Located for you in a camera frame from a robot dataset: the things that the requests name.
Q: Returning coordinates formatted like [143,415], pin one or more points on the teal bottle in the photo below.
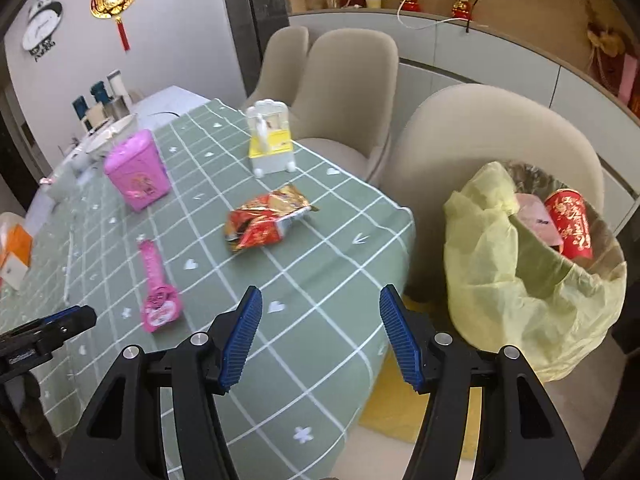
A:
[100,94]
[80,107]

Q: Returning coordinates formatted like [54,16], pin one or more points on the green checkered tablecloth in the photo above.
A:
[300,310]

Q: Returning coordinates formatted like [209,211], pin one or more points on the panda wall clock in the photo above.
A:
[42,27]

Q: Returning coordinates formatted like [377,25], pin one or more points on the steel canister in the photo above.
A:
[120,107]

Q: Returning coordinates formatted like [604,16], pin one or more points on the dark grey door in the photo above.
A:
[250,20]

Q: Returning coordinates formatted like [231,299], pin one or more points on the red flower bouquet decoration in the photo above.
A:
[607,45]

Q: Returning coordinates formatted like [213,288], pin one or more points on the beige upholstered chair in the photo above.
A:
[282,60]
[475,125]
[345,85]

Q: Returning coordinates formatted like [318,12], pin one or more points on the pink plastic box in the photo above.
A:
[137,170]

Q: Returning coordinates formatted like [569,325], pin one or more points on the white bowl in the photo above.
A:
[112,135]

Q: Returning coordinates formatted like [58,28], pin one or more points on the red paper cup gold print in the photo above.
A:
[570,225]

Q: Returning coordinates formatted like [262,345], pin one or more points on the yellow pink snack packet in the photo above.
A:
[535,215]

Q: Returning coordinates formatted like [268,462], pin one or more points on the bin with yellow bag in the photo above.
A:
[490,280]

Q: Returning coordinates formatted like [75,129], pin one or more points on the pink card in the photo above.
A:
[629,77]

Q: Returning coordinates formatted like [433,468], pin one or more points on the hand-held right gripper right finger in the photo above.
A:
[400,340]

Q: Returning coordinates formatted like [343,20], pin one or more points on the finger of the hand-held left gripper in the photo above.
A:
[75,327]

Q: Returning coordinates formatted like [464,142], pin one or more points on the grey bin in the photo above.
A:
[607,232]

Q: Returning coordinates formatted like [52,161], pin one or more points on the wooden wall cabinet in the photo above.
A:
[450,50]

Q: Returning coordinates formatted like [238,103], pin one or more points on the orange white box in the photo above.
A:
[15,255]

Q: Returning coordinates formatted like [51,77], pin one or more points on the red snack packet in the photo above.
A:
[260,225]

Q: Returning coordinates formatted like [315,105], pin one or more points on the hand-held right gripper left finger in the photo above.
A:
[242,340]

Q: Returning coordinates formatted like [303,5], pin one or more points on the white yellow toy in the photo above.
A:
[270,145]

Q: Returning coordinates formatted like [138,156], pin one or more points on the white bottle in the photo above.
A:
[116,85]

